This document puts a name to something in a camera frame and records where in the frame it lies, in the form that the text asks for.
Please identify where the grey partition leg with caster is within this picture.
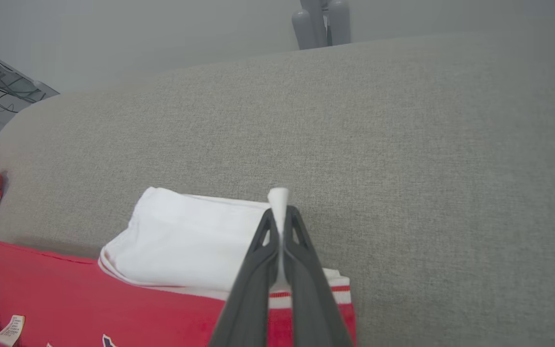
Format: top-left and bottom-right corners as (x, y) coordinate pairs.
(0, 41), (60, 103)

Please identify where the red white basketball jersey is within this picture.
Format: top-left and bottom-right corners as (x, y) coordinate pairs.
(0, 187), (357, 347)

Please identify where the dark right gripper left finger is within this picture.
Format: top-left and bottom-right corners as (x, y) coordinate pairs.
(209, 207), (281, 347)

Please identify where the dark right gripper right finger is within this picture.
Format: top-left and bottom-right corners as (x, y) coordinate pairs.
(282, 206), (356, 347)

